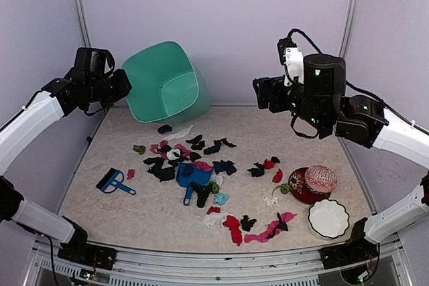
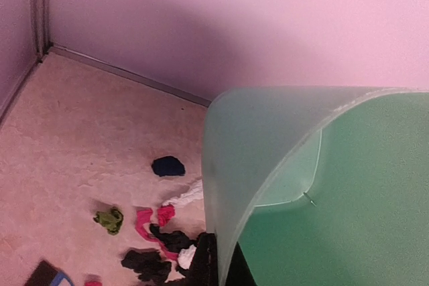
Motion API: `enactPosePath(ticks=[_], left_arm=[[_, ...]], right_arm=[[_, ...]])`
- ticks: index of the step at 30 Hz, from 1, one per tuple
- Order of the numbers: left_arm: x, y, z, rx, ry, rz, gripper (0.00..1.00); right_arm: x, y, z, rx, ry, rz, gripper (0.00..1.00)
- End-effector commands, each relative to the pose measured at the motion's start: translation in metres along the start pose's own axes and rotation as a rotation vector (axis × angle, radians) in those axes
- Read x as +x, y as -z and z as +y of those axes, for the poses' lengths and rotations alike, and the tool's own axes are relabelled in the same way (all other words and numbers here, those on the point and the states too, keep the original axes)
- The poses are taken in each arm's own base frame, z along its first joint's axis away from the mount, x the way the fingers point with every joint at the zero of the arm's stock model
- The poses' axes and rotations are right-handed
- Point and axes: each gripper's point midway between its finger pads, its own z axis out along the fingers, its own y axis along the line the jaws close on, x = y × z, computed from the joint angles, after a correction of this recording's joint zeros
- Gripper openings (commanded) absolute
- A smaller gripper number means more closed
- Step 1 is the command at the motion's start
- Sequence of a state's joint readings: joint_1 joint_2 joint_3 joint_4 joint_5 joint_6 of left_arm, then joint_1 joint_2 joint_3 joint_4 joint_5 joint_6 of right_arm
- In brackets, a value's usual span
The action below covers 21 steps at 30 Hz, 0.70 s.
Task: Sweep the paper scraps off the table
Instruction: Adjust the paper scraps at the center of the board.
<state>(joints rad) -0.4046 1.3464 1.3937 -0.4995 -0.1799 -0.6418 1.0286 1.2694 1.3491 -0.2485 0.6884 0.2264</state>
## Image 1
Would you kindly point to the green paper scrap right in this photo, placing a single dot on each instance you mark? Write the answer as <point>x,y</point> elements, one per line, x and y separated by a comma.
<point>284,189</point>

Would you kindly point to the white scalloped bowl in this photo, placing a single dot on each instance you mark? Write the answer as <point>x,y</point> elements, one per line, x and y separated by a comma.
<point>328,219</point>

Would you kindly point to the white paper scrap front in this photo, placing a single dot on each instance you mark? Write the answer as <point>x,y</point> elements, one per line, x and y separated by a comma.
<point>214,219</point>

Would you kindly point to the navy paper scrap far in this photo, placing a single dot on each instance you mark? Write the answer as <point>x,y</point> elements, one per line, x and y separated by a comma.
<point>164,129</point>

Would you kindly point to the light blue paper scrap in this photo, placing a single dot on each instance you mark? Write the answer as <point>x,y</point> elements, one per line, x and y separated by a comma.
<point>220,199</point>

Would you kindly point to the navy paper scrap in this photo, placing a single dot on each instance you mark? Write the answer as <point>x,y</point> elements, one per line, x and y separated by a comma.
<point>164,129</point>
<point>224,166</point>

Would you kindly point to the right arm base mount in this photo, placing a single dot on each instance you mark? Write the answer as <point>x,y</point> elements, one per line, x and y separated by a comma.
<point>354,250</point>

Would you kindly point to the green paper scrap left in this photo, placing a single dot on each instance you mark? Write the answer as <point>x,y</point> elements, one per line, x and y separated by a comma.
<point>140,149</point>

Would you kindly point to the blue hand brush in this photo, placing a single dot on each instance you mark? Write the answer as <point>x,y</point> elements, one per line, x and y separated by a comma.
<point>112,181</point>

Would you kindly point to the small pink paper scrap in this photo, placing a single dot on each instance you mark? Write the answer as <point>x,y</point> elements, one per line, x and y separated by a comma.
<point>130,174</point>

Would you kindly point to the white paper scrap right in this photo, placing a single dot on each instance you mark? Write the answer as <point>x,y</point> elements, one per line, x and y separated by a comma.
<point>270,201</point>

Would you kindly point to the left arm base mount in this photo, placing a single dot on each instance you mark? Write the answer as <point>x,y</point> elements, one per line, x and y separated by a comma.
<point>78,250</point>

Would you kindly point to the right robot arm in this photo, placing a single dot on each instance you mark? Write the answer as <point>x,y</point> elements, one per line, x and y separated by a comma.
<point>320,100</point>

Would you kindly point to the navy paper scrap centre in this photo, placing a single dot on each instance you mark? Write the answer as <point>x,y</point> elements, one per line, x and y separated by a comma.
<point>224,166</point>

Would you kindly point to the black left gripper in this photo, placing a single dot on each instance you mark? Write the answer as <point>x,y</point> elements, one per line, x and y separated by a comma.
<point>123,86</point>

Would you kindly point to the white paper scrap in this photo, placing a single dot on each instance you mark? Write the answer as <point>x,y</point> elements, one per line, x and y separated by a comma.
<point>270,201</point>
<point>179,134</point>
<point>214,219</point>

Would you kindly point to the black red paper scrap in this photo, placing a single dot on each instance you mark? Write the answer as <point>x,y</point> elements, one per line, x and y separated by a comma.
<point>259,169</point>

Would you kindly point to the pink patterned bowl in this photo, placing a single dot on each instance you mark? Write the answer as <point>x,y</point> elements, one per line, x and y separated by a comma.
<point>320,179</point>

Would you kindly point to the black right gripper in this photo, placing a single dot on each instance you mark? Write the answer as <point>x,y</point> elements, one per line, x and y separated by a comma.
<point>264,93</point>

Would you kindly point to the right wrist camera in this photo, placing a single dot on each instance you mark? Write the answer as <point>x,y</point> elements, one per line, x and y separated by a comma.
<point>291,58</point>

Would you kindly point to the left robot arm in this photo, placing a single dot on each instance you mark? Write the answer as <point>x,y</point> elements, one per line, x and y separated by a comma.
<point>92,79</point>

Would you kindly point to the small red scrap right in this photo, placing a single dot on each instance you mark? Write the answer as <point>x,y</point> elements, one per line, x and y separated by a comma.
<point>278,176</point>

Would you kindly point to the small black scrap front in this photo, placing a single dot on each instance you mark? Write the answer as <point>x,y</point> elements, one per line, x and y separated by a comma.
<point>247,223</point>

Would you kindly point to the teal plastic waste bin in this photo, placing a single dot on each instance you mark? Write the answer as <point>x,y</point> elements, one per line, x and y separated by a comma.
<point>166,85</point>

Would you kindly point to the long pink paper scrap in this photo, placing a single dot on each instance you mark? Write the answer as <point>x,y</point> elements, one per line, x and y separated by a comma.
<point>273,228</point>

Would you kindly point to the blue dustpan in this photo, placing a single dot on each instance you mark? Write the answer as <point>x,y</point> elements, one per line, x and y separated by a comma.
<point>188,174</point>

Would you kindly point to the white paper scrap far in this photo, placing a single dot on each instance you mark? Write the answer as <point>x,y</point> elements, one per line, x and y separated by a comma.
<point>179,134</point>

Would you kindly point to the green paper scrap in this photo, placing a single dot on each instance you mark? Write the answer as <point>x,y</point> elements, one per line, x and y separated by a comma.
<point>284,189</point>
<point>140,149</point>

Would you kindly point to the red paper scrap front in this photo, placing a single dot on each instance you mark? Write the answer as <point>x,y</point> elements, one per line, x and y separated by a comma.
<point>234,227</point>

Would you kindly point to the red floral bowl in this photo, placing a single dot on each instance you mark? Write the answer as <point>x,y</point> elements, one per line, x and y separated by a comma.
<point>300,190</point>

